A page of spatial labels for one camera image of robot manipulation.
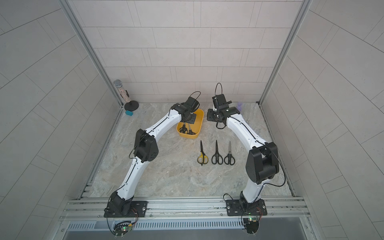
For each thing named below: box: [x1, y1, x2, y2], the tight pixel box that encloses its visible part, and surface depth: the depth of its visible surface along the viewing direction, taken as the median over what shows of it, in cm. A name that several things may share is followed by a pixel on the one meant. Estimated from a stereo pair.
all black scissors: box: [211, 140, 223, 165], surface depth 91 cm
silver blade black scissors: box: [224, 140, 235, 166], surface depth 91 cm
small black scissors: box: [179, 124, 188, 134], surface depth 104 cm
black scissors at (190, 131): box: [187, 123, 196, 135], surface depth 102 cm
